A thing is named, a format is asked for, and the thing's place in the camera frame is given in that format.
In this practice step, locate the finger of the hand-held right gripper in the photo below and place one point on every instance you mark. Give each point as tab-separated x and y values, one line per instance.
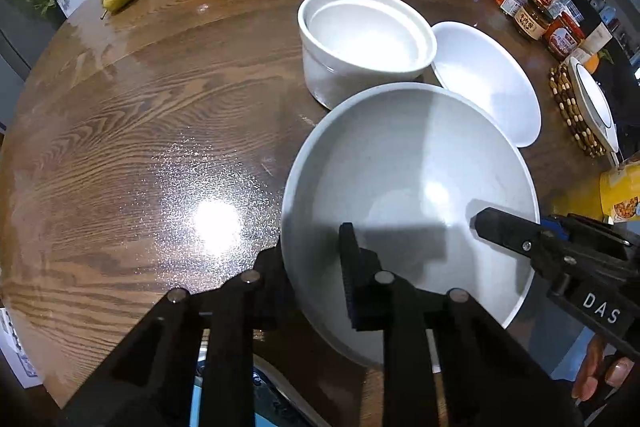
505	227
555	227

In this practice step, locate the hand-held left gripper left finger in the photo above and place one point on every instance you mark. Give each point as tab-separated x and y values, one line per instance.
265	287

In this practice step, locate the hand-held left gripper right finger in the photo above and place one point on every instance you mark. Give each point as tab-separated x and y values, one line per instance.
360	287

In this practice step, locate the large white bowl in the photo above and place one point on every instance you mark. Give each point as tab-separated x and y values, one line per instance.
410	167

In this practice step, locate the blue plate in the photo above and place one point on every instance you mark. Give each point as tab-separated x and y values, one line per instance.
265	416

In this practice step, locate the medium white bowl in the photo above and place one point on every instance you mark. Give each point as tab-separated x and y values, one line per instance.
480	77

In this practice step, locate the white straight-sided bowl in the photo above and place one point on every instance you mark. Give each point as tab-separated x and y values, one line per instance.
365	37

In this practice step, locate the person's right hand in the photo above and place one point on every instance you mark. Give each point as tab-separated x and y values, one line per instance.
590	367

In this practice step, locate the yellow food packet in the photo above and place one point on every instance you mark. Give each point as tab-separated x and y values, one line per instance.
620	192

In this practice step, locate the white dish on beaded trivet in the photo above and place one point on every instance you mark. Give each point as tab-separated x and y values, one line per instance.
570	107

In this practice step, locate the blue-rimmed white bowl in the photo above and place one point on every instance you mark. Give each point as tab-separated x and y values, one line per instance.
592	102

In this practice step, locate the small orange fruit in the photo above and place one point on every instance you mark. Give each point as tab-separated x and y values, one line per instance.
591	63

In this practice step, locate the red sauce jar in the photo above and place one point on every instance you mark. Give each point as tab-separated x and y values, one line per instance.
562	38

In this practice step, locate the beige carton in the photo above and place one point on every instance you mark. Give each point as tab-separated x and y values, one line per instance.
595	42

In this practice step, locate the brown sauce jar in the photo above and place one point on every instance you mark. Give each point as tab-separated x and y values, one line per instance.
531	21

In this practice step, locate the small red-label jar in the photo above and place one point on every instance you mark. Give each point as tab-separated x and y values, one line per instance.
511	1

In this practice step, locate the white cardboard box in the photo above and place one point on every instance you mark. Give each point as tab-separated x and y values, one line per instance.
17	362

